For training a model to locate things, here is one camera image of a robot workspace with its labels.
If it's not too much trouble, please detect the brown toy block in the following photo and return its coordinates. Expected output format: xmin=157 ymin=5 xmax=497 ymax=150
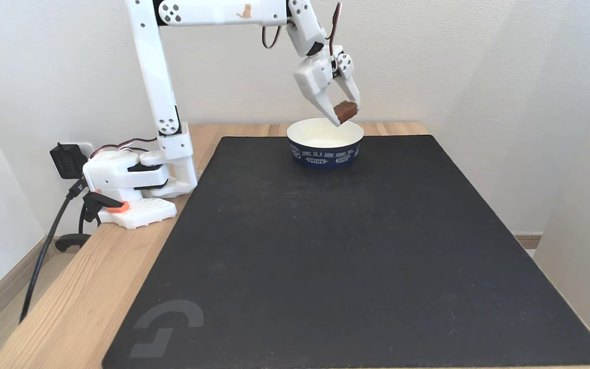
xmin=334 ymin=101 xmax=359 ymax=124

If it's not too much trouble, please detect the navy and white paper bowl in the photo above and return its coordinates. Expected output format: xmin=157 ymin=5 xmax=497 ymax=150
xmin=286 ymin=118 xmax=365 ymax=170

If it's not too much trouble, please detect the black desk mat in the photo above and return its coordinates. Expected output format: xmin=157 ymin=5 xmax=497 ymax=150
xmin=102 ymin=135 xmax=590 ymax=368

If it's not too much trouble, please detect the black clamp with orange pad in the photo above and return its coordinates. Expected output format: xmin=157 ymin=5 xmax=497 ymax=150
xmin=55 ymin=191 xmax=130 ymax=253

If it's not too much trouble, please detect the black power adapter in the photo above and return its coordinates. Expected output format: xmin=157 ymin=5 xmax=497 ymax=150
xmin=50 ymin=143 xmax=90 ymax=180

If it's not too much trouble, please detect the red and black gripper wire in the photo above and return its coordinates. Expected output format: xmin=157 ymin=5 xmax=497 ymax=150
xmin=261 ymin=2 xmax=343 ymax=72

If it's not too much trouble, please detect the red and black base wire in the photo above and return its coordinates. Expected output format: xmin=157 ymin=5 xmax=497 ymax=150
xmin=90 ymin=137 xmax=158 ymax=158

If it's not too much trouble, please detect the thick black power cable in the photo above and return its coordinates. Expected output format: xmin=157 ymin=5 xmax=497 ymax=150
xmin=18 ymin=177 xmax=88 ymax=324

